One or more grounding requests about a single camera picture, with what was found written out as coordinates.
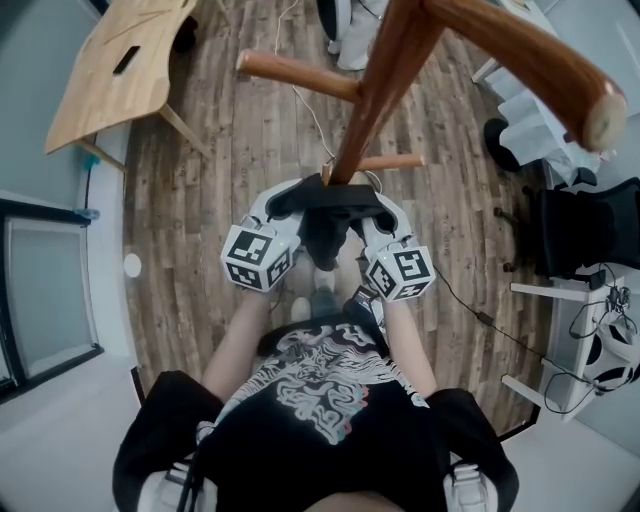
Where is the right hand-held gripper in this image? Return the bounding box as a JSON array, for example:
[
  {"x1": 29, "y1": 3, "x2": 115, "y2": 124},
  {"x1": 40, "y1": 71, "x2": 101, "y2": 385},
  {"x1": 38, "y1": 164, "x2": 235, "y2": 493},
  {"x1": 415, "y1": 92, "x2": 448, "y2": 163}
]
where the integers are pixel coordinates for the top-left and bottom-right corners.
[{"x1": 355, "y1": 191, "x2": 436, "y2": 303}]

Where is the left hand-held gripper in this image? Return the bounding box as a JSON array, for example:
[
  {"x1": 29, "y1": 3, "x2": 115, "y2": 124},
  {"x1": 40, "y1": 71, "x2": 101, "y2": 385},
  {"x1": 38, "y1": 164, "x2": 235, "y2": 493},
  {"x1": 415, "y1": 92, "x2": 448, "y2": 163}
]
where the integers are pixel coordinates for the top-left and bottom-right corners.
[{"x1": 220, "y1": 180, "x2": 307, "y2": 293}]

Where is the black clothing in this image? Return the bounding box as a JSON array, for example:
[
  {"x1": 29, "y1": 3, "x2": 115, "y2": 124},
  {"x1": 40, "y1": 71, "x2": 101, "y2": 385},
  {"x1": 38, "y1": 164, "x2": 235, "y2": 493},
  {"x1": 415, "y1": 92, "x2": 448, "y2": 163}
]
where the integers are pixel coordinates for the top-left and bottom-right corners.
[{"x1": 267, "y1": 172, "x2": 396, "y2": 274}]

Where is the brown wooden coat rack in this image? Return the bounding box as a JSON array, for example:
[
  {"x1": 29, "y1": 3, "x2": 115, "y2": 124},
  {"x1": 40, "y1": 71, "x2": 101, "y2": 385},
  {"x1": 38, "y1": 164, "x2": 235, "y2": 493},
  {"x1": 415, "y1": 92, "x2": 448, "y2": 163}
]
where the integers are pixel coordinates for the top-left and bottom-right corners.
[{"x1": 235, "y1": 0, "x2": 629, "y2": 189}]

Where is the person's right forearm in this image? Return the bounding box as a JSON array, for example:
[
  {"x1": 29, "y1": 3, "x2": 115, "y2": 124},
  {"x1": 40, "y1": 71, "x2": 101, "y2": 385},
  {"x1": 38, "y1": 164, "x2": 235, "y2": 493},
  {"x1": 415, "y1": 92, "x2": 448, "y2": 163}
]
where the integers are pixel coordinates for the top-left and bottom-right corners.
[{"x1": 381, "y1": 296, "x2": 437, "y2": 402}]

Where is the person's left forearm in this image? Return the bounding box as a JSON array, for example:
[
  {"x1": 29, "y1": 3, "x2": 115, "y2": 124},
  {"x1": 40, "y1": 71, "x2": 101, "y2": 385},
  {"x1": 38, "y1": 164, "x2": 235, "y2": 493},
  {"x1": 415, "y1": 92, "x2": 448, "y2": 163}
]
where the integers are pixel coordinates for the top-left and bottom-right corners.
[{"x1": 201, "y1": 288, "x2": 275, "y2": 402}]

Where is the person's grey shoe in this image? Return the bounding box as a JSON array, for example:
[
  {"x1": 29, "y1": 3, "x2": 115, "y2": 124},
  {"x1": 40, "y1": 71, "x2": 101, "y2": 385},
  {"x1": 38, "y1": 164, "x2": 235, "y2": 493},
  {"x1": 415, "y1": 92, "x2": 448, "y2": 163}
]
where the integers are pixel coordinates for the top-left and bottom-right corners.
[{"x1": 310, "y1": 270, "x2": 342, "y2": 319}]

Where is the black round stool base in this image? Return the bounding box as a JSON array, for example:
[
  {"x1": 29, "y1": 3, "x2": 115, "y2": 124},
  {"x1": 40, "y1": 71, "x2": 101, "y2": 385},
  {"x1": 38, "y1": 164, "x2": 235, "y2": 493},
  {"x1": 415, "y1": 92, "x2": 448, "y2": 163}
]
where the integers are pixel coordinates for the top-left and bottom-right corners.
[{"x1": 482, "y1": 117, "x2": 524, "y2": 174}]

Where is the white desk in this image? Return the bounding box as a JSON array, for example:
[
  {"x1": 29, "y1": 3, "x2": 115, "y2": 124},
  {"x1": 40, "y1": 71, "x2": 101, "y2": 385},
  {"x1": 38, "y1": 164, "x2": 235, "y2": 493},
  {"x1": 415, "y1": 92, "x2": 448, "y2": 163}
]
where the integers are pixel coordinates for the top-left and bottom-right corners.
[{"x1": 501, "y1": 272, "x2": 640, "y2": 417}]

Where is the black graphic print t-shirt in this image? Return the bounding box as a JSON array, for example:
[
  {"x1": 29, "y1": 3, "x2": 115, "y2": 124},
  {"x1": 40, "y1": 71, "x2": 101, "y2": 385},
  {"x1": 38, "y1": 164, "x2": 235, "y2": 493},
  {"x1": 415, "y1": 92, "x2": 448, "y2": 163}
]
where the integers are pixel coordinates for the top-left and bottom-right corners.
[{"x1": 111, "y1": 322, "x2": 522, "y2": 512}]

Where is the black office chair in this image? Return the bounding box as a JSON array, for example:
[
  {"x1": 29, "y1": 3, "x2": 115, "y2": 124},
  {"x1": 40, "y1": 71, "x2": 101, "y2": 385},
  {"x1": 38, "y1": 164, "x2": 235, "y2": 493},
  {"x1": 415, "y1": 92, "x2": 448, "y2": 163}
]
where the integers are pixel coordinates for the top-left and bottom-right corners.
[{"x1": 493, "y1": 176, "x2": 640, "y2": 281}]

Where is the black framed glass cabinet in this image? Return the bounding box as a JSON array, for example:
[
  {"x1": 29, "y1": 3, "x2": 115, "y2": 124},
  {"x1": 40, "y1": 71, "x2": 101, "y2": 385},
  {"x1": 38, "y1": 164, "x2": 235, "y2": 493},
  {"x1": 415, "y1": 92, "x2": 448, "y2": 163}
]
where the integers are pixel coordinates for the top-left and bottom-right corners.
[{"x1": 0, "y1": 196, "x2": 105, "y2": 404}]

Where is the light wooden table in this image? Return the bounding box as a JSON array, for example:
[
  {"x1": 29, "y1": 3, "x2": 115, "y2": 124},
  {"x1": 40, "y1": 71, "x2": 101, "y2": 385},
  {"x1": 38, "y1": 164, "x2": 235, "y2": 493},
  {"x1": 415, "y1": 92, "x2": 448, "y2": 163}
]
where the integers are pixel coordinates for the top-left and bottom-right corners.
[{"x1": 43, "y1": 0, "x2": 217, "y2": 174}]

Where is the black floor cable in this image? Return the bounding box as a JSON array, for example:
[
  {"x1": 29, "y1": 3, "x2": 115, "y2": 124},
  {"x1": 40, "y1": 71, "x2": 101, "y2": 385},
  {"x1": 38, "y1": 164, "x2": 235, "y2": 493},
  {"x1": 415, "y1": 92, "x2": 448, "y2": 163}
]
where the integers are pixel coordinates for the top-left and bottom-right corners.
[{"x1": 431, "y1": 264, "x2": 601, "y2": 387}]

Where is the white floor cable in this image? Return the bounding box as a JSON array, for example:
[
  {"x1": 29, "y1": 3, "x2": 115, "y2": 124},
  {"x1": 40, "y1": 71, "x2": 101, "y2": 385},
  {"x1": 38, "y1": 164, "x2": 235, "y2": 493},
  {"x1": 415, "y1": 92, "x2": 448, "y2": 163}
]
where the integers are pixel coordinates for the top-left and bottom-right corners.
[{"x1": 272, "y1": 0, "x2": 384, "y2": 195}]

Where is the white shoulder strap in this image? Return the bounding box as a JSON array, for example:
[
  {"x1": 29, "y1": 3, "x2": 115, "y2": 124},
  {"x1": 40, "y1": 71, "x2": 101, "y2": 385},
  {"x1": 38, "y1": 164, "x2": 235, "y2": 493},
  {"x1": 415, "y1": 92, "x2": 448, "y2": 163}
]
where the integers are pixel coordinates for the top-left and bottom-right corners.
[
  {"x1": 443, "y1": 451, "x2": 501, "y2": 512},
  {"x1": 143, "y1": 458, "x2": 218, "y2": 512}
]

